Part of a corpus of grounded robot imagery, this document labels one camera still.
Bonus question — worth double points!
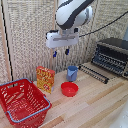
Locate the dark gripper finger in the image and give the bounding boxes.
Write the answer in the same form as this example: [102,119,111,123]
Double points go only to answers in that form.
[64,47,71,56]
[52,48,58,59]

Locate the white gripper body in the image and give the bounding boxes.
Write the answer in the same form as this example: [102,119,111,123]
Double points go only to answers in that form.
[45,28,81,50]

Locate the red bowl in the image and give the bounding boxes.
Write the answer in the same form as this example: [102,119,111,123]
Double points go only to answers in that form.
[60,81,80,98]

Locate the silver black toaster oven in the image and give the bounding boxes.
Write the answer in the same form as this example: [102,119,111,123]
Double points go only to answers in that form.
[90,37,128,80]

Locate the blue mug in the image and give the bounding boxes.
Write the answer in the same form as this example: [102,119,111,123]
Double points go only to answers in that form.
[66,65,79,83]

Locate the red yellow cereal box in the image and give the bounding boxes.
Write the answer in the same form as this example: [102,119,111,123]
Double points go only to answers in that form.
[35,65,56,94]

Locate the black dish rack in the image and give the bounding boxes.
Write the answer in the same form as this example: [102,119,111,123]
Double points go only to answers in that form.
[78,63,111,85]

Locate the red plastic shopping basket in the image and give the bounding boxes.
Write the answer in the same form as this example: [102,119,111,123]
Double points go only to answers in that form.
[0,78,53,128]

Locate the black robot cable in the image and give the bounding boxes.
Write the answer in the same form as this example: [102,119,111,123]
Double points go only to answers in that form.
[78,11,128,38]

